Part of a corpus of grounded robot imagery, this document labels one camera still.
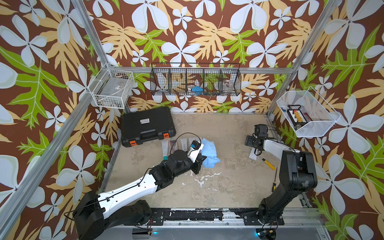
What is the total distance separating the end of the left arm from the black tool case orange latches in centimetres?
41

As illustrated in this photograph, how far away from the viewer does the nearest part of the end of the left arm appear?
55cm

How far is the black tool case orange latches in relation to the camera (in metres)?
1.00
